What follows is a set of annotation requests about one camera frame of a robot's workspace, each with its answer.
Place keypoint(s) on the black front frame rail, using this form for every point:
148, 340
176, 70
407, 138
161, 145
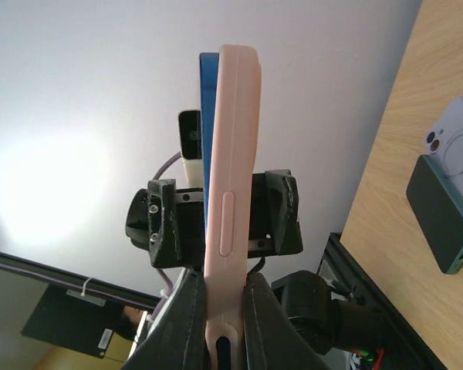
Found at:
403, 347

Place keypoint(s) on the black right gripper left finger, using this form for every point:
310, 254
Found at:
176, 338

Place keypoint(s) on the pink phone case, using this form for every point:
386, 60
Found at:
234, 146

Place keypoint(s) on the green-edged black phone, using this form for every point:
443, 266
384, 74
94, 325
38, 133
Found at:
438, 208

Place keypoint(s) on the lilac phone case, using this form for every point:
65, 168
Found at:
444, 142

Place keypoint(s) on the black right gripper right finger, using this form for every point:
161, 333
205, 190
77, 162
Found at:
271, 342

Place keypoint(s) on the blue-edged black phone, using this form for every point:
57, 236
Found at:
208, 75

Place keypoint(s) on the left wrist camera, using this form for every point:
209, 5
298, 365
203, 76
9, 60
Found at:
189, 124

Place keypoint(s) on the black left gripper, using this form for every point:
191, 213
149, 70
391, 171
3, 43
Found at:
168, 222

